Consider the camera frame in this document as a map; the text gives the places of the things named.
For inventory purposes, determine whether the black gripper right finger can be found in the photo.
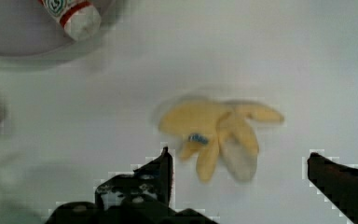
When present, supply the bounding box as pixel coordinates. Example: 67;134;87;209
307;152;358;224

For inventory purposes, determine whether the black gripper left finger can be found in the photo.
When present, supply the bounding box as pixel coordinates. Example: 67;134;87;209
94;147;173;210

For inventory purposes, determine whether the yellow plush peeled banana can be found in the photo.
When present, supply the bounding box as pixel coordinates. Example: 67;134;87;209
158;100;284;183

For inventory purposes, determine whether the red ketchup bottle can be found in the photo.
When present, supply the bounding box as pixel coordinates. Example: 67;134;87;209
37;0;102;41

